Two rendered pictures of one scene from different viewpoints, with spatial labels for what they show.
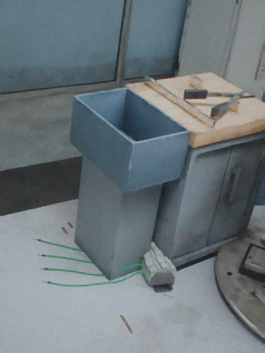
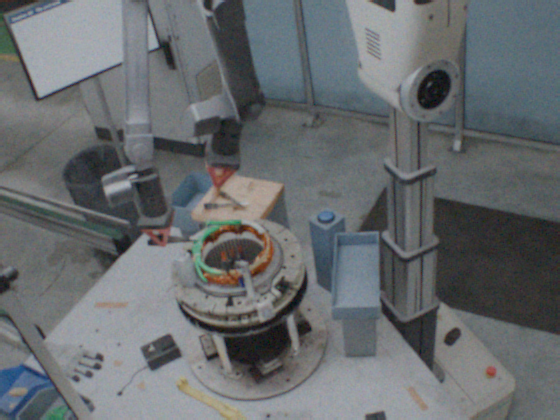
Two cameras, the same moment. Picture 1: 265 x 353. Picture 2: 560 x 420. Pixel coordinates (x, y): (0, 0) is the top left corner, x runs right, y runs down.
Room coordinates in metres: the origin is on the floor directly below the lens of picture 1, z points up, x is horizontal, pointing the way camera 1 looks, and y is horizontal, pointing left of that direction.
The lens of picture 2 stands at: (0.56, -1.41, 2.06)
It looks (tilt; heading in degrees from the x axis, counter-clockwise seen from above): 38 degrees down; 72
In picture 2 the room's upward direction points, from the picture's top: 11 degrees counter-clockwise
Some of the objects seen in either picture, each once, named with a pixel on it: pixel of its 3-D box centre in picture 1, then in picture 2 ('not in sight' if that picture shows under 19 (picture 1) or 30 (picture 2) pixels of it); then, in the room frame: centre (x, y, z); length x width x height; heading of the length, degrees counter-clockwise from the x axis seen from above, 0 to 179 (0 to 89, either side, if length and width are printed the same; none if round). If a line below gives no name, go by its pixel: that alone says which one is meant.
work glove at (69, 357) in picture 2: not in sight; (67, 356); (0.26, -0.15, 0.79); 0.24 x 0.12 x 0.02; 127
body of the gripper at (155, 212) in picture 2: not in sight; (153, 203); (0.65, -0.29, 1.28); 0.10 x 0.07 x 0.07; 60
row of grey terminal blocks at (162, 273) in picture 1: (156, 263); not in sight; (0.76, -0.06, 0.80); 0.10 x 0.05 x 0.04; 21
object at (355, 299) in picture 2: not in sight; (358, 307); (1.02, -0.52, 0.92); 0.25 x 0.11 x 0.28; 59
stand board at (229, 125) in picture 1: (203, 105); (238, 201); (0.89, -0.10, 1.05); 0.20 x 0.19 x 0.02; 130
